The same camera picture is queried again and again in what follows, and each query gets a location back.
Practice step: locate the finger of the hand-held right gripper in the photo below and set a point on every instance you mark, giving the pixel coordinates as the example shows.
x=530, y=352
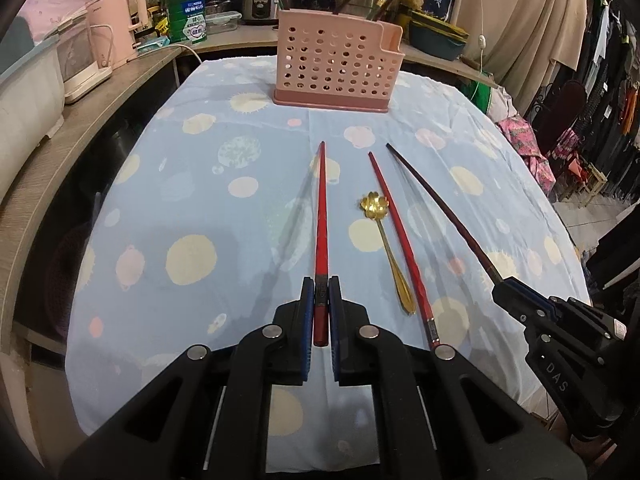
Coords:
x=530, y=294
x=512, y=305

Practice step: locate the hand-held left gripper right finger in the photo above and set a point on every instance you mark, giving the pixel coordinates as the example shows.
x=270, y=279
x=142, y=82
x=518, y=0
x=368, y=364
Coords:
x=334, y=330

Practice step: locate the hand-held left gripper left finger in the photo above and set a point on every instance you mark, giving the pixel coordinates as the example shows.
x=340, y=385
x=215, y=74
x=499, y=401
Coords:
x=310, y=320

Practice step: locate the pink perforated utensil basket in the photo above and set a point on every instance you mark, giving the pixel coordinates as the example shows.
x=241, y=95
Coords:
x=330, y=60

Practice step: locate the gold flower spoon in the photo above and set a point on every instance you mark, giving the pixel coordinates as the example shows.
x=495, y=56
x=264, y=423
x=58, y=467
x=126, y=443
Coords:
x=371, y=202

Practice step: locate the wooden stool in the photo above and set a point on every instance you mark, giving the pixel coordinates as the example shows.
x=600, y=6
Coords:
x=590, y=172

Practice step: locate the pink floral cloth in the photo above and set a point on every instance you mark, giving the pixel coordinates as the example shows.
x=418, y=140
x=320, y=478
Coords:
x=525, y=150

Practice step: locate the dark chair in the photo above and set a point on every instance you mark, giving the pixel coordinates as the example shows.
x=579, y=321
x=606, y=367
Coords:
x=565, y=110

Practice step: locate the green plastic basin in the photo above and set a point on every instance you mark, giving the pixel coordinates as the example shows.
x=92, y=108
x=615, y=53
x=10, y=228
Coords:
x=482, y=92

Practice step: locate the hanging clothes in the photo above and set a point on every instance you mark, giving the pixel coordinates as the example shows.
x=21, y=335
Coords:
x=615, y=60

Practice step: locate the beige curtain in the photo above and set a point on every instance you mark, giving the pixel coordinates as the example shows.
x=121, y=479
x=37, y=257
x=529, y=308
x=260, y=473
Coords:
x=525, y=20

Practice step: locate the wooden counter shelf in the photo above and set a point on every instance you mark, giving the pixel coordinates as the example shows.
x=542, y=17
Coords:
x=90, y=105

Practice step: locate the clear food container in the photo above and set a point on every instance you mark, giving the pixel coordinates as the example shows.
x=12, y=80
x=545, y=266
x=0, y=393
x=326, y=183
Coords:
x=222, y=22

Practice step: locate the blue tissue pack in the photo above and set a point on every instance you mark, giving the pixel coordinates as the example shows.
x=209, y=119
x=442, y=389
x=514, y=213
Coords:
x=152, y=45

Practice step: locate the green tin can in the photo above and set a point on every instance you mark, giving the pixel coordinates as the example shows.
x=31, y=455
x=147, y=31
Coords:
x=187, y=20

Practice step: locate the small steel pot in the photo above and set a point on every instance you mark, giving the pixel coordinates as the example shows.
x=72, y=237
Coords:
x=221, y=4

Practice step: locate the white glass kettle appliance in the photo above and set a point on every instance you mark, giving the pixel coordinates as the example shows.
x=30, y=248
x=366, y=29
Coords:
x=80, y=70

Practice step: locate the pink electric kettle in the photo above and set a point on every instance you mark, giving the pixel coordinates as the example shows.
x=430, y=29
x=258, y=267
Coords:
x=115, y=25

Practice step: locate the white dish rack blue lid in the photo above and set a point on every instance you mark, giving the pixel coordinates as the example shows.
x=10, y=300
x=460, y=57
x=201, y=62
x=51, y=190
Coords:
x=25, y=110

